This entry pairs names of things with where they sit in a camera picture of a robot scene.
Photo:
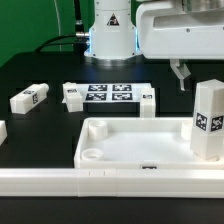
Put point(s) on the white desk top tray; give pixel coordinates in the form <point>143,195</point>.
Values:
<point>139,143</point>

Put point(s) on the white marker sheet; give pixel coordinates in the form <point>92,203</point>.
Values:
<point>111,92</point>

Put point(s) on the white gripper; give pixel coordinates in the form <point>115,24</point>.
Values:
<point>181,29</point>

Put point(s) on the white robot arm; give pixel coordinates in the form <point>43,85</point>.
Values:
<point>113,38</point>

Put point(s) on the white front fence bar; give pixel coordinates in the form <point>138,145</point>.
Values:
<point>112,183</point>

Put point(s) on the white left fence block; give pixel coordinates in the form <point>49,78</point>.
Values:
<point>3,131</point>

